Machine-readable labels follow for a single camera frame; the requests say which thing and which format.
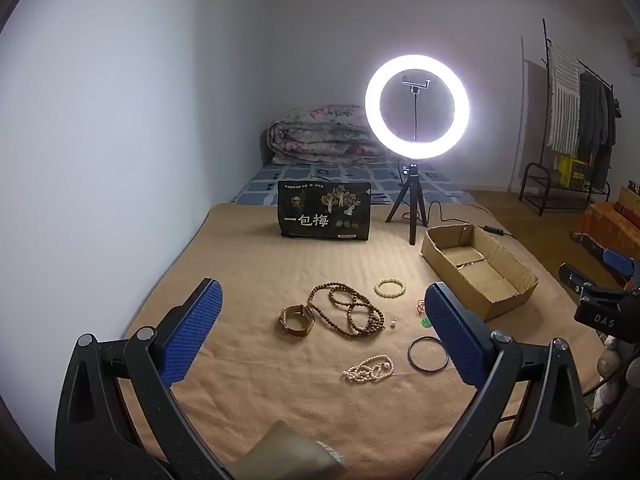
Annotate brown strap watch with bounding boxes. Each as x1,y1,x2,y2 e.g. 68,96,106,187
279,305,316,337

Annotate yellow box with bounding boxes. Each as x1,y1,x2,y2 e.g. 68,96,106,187
556,155,588,186

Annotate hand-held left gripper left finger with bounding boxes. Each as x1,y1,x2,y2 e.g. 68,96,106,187
54,277,236,480

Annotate black shoe rack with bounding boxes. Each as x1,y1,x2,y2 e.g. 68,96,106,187
519,162,612,217

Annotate blue checked bed sheet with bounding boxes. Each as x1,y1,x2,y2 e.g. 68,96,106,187
232,160,468,206

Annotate white bead necklace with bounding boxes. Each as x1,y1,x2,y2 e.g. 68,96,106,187
343,354,395,382

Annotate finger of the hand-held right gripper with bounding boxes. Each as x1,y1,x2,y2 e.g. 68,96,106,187
559,262,626,301
602,247,640,281

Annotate phone holder clamp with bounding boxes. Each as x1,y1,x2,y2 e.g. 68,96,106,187
400,75,432,143

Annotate cardboard box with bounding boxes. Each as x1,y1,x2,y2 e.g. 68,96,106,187
420,224,540,322

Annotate orange cloth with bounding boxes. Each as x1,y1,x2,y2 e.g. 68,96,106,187
572,202,640,261

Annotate cream bead bracelet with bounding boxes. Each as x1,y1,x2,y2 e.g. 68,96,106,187
375,278,406,298

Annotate dark bangle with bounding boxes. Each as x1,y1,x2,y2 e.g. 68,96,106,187
408,337,451,373

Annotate black snack bag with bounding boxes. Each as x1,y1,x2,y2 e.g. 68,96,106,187
276,180,371,241

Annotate black power cable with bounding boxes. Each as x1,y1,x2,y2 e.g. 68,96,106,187
397,160,516,241

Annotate white knitted scarf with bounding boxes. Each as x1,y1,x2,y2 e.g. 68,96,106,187
546,42,582,151

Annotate floral folded quilt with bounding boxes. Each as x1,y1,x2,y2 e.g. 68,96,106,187
266,105,396,165

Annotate brown wooden bead necklace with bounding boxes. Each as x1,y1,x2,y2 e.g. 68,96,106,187
306,282,386,337

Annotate dark hanging clothes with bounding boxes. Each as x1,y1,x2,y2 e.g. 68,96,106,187
577,72,618,161

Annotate black tripod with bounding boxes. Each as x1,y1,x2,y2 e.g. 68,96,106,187
385,162,430,246

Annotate round ring light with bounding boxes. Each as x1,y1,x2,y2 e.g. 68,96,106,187
364,55,471,163

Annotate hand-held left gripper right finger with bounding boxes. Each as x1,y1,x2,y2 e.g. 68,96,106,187
424,282,591,480

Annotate black clothes rack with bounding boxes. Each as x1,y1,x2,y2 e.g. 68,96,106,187
542,19,618,161

